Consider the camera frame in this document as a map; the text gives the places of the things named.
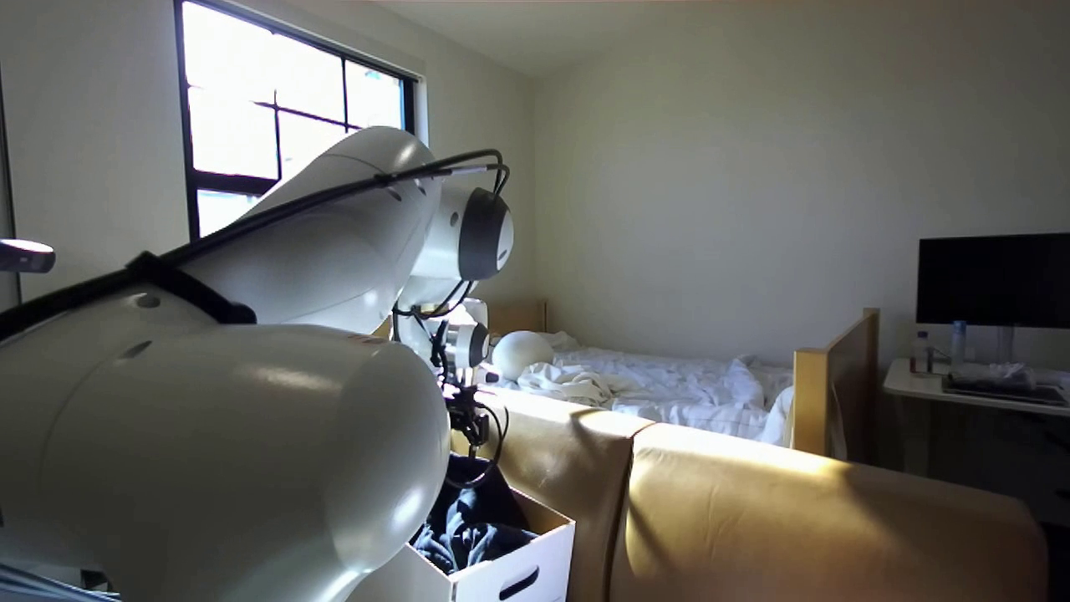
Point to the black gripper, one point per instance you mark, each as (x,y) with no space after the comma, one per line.
(471,418)

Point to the blue grey hoodie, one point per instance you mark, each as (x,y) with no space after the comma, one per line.
(471,523)

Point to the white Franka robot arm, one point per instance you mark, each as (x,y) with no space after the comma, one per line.
(223,446)

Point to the white open cardboard box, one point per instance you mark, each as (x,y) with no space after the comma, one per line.
(522,570)

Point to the white pillow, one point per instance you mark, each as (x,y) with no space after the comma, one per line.
(522,351)

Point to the wooden bed headboard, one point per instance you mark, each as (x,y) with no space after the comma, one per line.
(522,316)

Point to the white crumpled duvet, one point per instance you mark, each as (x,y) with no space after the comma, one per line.
(656,385)

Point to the tan leather sofa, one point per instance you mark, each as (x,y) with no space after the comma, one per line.
(805,523)

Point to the wooden bed footboard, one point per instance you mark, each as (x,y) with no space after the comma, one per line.
(840,390)

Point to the black framed window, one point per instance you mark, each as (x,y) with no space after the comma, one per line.
(240,112)

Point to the white desk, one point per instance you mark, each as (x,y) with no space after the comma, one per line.
(923,390)

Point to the small clear bottle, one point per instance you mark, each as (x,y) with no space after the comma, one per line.
(959,338)

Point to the dark keyboard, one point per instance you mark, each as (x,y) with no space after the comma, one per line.
(999,385)

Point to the black computer monitor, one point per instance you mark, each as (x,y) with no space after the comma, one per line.
(990,280)

